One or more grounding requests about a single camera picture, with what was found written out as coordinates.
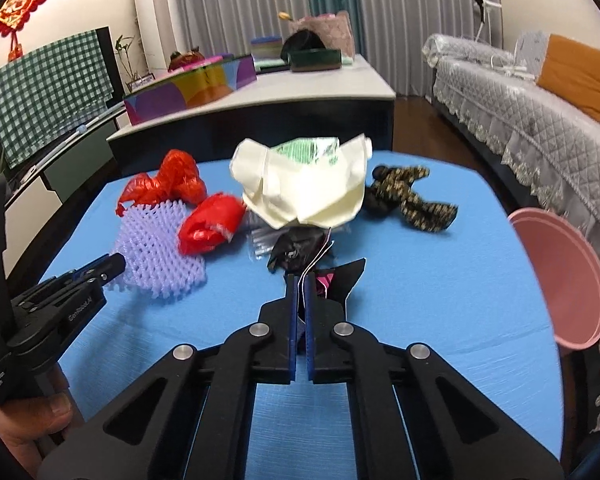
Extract black plastic wrapper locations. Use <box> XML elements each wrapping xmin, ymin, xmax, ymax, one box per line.
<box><xmin>266</xmin><ymin>226</ymin><xmax>332</xmax><ymax>275</ymax></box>

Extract black pink checkered wrapper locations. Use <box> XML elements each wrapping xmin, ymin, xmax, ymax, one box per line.
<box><xmin>315</xmin><ymin>258</ymin><xmax>366</xmax><ymax>316</ymax></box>

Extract red plastic bag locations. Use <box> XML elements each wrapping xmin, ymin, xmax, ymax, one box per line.
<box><xmin>178</xmin><ymin>193</ymin><xmax>247</xmax><ymax>256</ymax></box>
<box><xmin>116</xmin><ymin>150</ymin><xmax>208</xmax><ymax>217</ymax></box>

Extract white straws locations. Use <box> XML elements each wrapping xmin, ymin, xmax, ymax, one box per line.
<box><xmin>244</xmin><ymin>211</ymin><xmax>285</xmax><ymax>259</ymax></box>

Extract pink plastic trash bin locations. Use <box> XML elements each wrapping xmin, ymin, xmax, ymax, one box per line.
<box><xmin>508</xmin><ymin>207</ymin><xmax>600</xmax><ymax>352</ymax></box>

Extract person's left hand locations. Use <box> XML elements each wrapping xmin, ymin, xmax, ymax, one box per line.
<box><xmin>0</xmin><ymin>364</ymin><xmax>84</xmax><ymax>479</ymax></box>

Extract purple foam net sleeve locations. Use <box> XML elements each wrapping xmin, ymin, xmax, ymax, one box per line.
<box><xmin>112</xmin><ymin>200</ymin><xmax>207</xmax><ymax>300</ymax></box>

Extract tv cabinet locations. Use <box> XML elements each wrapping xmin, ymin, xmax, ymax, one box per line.
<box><xmin>3</xmin><ymin>103</ymin><xmax>129</xmax><ymax>273</ymax></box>

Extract leopard print fabric scrap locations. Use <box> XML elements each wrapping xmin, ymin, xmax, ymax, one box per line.
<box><xmin>362</xmin><ymin>165</ymin><xmax>458</xmax><ymax>233</ymax></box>

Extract blue table mat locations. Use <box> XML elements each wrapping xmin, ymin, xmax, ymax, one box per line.
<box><xmin>40</xmin><ymin>149</ymin><xmax>566</xmax><ymax>480</ymax></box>

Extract white top coffee table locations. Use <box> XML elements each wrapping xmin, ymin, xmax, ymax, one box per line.
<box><xmin>107</xmin><ymin>54</ymin><xmax>396</xmax><ymax>174</ymax></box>

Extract green checkered cloth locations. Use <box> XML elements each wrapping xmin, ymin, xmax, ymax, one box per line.
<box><xmin>0</xmin><ymin>29</ymin><xmax>114</xmax><ymax>168</ymax></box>

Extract potted bamboo plant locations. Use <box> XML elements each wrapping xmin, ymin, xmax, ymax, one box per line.
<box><xmin>114</xmin><ymin>35</ymin><xmax>140</xmax><ymax>84</ymax></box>

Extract colorful rectangular box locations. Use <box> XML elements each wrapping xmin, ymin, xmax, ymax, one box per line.
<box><xmin>124</xmin><ymin>55</ymin><xmax>257</xmax><ymax>126</ymax></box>

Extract dark green round tray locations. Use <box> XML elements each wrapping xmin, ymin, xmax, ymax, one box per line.
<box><xmin>288</xmin><ymin>49</ymin><xmax>342</xmax><ymax>73</ymax></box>

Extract stacked colorful bowls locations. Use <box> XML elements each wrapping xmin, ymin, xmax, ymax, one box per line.
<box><xmin>250</xmin><ymin>36</ymin><xmax>283</xmax><ymax>61</ymax></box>

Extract pink woven basket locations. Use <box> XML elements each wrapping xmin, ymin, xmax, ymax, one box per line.
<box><xmin>289</xmin><ymin>10</ymin><xmax>356</xmax><ymax>58</ymax></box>

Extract red chinese knot decoration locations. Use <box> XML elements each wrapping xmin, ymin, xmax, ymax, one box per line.
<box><xmin>0</xmin><ymin>0</ymin><xmax>47</xmax><ymax>62</ymax></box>

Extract grey curtain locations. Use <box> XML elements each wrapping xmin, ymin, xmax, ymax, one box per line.
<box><xmin>169</xmin><ymin>0</ymin><xmax>503</xmax><ymax>96</ymax></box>

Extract grey quilted sofa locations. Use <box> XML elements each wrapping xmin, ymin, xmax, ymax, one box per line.
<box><xmin>422</xmin><ymin>32</ymin><xmax>600</xmax><ymax>431</ymax></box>

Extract white standing air conditioner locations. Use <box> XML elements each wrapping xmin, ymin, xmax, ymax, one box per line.
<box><xmin>134</xmin><ymin>0</ymin><xmax>176</xmax><ymax>76</ymax></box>

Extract orange cushion far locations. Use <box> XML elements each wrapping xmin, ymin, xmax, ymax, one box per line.
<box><xmin>536</xmin><ymin>34</ymin><xmax>600</xmax><ymax>122</ymax></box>

